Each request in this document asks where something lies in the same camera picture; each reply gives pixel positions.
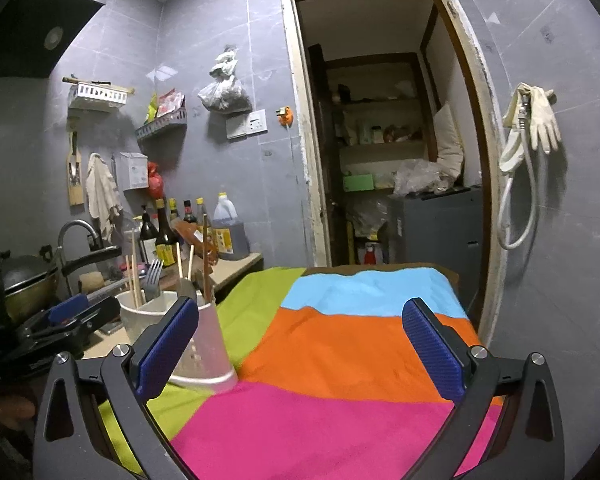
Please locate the colourful striped cloth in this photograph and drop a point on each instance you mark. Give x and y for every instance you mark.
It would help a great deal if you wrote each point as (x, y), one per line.
(330, 360)

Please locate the green box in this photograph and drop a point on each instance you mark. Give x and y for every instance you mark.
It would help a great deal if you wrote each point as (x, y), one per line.
(358, 182)

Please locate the grey wall shelf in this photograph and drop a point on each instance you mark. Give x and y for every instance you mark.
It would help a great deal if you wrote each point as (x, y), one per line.
(160, 126)

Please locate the white wall basket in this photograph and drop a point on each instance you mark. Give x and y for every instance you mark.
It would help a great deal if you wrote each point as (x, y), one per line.
(97, 95)

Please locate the wooden shelf unit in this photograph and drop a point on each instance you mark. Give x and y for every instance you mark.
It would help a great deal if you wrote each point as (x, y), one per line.
(375, 146)

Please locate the dark sauce bottle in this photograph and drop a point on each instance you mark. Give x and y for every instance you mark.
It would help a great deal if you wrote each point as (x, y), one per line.
(189, 214)
(147, 232)
(166, 240)
(174, 208)

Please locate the metal faucet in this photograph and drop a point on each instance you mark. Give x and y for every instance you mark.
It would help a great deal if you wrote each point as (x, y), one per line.
(77, 226)

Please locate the red bottle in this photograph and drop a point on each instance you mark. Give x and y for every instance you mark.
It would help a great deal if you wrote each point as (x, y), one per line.
(371, 255)

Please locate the door frame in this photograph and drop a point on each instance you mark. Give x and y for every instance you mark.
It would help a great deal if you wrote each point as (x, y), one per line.
(300, 110)

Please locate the white pillow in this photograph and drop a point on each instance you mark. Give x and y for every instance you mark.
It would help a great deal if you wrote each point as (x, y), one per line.
(450, 135)

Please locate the crumpled clear plastic bag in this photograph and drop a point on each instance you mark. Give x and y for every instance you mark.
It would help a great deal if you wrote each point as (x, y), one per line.
(420, 175)

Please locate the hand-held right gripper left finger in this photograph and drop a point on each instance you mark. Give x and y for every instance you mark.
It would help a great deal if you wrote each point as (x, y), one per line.
(165, 355)

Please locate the hanging clear plastic bag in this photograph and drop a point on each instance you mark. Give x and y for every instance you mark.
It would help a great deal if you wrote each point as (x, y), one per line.
(225, 87)

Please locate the red snack packet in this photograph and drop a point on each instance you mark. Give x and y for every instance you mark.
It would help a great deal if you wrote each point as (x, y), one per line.
(170, 102)

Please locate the white wall box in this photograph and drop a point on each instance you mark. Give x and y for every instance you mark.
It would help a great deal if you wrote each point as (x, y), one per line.
(132, 170)

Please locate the large oil jug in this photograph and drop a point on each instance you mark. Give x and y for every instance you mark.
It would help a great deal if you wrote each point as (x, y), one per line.
(227, 230)

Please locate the hanging white towel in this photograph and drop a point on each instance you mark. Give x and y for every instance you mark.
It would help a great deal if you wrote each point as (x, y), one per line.
(102, 190)

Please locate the white wall socket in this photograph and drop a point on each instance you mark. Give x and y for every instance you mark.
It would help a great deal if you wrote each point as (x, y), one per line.
(247, 124)

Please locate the red plastic bag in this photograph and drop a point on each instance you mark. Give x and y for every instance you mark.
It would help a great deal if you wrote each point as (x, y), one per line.
(155, 180)

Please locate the hanging wooden cutting board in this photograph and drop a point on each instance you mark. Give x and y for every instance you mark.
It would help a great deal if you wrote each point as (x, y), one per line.
(75, 175)

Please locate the white plastic utensil holder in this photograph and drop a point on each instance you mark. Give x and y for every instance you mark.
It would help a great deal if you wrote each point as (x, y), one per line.
(205, 350)

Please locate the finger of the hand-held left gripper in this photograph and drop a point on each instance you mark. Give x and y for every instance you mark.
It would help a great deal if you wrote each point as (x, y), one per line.
(67, 308)
(100, 315)

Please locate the clear sauce bottle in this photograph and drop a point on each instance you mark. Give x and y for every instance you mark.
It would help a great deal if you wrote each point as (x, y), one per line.
(201, 207)

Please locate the metal fork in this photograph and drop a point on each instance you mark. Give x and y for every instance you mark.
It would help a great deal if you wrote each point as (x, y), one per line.
(154, 280)

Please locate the white rubber glove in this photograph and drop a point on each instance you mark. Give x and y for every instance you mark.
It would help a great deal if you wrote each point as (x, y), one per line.
(545, 115)
(512, 140)

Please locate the black wok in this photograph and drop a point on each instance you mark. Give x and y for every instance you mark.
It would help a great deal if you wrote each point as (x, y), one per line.
(27, 280)

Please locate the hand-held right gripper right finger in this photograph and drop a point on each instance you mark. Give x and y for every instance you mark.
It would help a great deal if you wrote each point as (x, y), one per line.
(432, 355)

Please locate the brown glossy object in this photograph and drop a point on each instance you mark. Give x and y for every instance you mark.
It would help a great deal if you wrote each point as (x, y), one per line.
(195, 237)

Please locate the yellow snack packet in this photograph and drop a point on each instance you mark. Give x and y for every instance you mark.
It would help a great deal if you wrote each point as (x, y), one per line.
(152, 108)

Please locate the black range hood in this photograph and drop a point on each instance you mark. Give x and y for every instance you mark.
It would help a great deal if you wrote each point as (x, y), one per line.
(25, 25)

